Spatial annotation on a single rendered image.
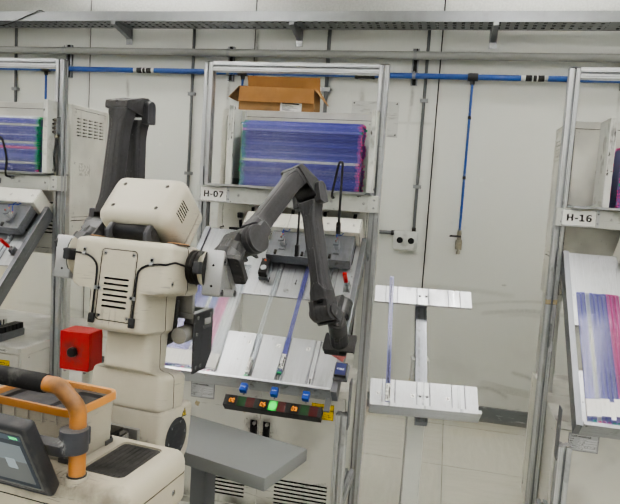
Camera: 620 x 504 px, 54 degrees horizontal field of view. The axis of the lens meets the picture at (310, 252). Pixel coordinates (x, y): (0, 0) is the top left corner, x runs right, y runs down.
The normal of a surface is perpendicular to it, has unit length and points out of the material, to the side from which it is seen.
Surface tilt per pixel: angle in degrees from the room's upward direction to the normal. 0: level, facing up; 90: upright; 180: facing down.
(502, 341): 90
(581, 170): 90
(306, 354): 43
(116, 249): 82
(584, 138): 90
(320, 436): 90
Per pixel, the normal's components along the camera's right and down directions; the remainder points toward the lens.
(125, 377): -0.31, -0.07
